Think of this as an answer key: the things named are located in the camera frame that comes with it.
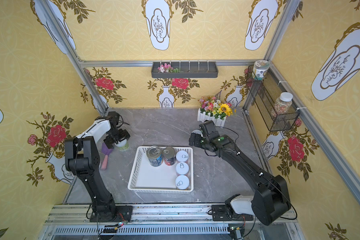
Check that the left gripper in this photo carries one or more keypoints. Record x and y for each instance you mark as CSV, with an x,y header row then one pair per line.
x,y
114,139

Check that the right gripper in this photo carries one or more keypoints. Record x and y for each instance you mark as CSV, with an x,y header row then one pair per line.
x,y
196,140

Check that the white small can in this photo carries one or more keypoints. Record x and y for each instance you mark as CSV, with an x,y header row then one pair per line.
x,y
123,145

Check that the pink small can front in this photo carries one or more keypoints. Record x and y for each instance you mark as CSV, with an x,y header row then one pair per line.
x,y
182,156

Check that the pink small can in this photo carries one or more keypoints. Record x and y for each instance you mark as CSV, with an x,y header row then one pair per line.
x,y
182,168
182,156

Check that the pink small can back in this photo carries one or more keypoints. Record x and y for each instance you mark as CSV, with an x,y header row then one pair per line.
x,y
182,168

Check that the red labelled tin can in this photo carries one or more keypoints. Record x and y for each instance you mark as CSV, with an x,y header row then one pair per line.
x,y
169,156

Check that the blue labelled tin can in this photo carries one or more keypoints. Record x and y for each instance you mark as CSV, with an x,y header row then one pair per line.
x,y
154,155

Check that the white plastic basket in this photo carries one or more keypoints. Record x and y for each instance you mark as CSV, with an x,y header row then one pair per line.
x,y
162,179

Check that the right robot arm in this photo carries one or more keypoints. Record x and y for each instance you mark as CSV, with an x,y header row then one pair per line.
x,y
271,198

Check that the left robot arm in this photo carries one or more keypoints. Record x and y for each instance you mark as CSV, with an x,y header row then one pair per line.
x,y
82,159

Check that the purple small object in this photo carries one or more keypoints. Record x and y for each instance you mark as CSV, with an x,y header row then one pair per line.
x,y
106,151

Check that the flower box white fence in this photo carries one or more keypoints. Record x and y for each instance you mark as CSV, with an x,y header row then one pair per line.
x,y
213,109

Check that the pink artificial flowers on shelf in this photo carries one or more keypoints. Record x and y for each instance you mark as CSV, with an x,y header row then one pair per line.
x,y
167,68

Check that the clear jar white lid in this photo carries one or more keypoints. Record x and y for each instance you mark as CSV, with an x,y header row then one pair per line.
x,y
282,104

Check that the patterned jar on rack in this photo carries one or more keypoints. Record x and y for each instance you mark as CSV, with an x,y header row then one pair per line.
x,y
260,69

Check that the grey wall shelf tray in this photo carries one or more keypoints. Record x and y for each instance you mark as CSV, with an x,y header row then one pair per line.
x,y
189,70

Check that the black wire wall basket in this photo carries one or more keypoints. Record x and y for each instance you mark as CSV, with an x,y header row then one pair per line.
x,y
265,94

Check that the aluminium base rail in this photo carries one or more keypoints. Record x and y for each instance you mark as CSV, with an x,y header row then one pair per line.
x,y
165,219

